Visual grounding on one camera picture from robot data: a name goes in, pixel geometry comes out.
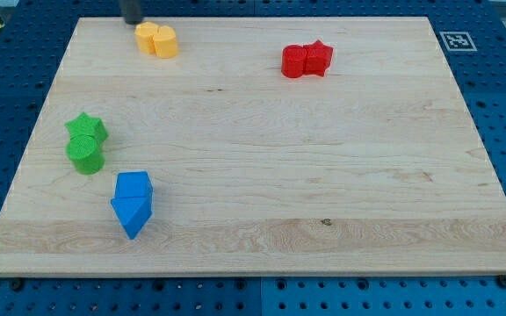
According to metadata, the yellow heart block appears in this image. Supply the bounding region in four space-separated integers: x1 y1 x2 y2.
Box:
152 25 178 59

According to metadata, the yellow hexagon block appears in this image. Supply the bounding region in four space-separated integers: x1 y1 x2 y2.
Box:
134 22 159 54

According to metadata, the wooden board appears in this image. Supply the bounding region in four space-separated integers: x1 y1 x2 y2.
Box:
0 17 506 277

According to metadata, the red cylinder block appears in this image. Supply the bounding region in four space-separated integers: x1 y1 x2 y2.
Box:
281 45 307 78

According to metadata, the blue cube block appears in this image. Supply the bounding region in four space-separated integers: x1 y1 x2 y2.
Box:
114 171 153 198

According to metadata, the red star block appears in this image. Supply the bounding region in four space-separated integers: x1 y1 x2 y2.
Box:
303 40 333 77

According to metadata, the blue triangle block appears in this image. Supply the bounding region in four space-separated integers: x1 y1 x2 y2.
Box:
111 197 152 240

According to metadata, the green cylinder block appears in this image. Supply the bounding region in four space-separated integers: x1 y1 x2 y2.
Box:
66 135 105 175

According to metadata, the green star block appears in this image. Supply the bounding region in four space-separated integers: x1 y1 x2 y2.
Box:
65 112 109 143

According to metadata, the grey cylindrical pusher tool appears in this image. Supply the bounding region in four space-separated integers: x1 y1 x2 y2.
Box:
118 0 143 25

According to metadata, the white fiducial marker tag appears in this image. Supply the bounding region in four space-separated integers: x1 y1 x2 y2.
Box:
439 31 477 52

